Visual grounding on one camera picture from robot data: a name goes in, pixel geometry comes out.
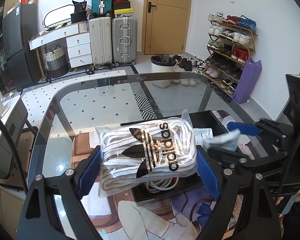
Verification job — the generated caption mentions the white printed plastic pouch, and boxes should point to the white printed plastic pouch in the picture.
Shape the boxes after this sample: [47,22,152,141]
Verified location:
[193,128,213,146]

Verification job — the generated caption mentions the adidas white laces bag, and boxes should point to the adidas white laces bag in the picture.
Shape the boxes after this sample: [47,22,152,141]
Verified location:
[95,110,197,197]

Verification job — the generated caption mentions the white charging cable bundle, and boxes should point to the white charging cable bundle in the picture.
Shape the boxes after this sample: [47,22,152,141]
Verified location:
[146,175,179,194]

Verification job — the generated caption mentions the black cardboard storage box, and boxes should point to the black cardboard storage box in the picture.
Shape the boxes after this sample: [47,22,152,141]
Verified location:
[120,109,237,207]

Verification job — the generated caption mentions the person's right hand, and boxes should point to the person's right hand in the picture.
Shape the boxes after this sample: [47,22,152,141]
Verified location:
[275,181,300,205]

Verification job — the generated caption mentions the green white flat packet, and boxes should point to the green white flat packet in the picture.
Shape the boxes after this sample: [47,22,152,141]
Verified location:
[203,129,241,152]

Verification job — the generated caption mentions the anime print desk mat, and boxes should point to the anime print desk mat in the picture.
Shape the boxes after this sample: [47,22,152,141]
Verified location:
[71,109,268,240]

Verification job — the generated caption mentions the purple yoga mat bag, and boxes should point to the purple yoga mat bag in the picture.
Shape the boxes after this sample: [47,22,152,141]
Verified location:
[233,58,262,104]

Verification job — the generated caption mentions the grey side cabinet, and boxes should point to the grey side cabinet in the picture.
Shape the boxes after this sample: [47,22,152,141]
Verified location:
[0,95,38,179]

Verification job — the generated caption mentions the wooden shoe rack with shoes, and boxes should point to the wooden shoe rack with shoes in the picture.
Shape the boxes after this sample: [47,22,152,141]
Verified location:
[204,12,257,96]

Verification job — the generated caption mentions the white trash bin black liner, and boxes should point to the white trash bin black liner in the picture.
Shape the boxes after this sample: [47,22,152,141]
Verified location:
[151,55,177,88]

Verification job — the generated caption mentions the woven laundry basket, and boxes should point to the woven laundry basket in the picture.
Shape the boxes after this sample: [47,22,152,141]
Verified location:
[44,44,69,79]

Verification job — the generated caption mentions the white vanity desk with drawers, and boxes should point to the white vanity desk with drawers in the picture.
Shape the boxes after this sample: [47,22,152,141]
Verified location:
[29,21,93,69]

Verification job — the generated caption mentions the wooden door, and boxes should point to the wooden door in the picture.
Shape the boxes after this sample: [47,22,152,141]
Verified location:
[141,0,191,55]

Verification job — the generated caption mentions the white hard suitcase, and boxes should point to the white hard suitcase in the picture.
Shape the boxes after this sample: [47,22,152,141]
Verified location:
[89,17,113,66]

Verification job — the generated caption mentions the silver aluminium suitcase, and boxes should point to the silver aluminium suitcase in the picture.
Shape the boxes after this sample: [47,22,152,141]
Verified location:
[112,16,138,66]

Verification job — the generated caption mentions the black handbag on desk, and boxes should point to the black handbag on desk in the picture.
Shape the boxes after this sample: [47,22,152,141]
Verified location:
[70,0,87,24]

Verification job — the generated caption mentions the oval vanity mirror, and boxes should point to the oval vanity mirror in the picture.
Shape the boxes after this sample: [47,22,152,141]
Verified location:
[43,4,75,28]

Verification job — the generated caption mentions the black refrigerator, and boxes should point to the black refrigerator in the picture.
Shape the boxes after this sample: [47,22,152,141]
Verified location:
[2,4,42,91]

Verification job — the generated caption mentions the stack of shoe boxes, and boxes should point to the stack of shoe boxes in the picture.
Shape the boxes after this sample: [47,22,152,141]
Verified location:
[112,0,133,18]

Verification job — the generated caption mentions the black camera cable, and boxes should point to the black camera cable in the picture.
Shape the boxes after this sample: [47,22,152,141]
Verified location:
[0,107,29,194]

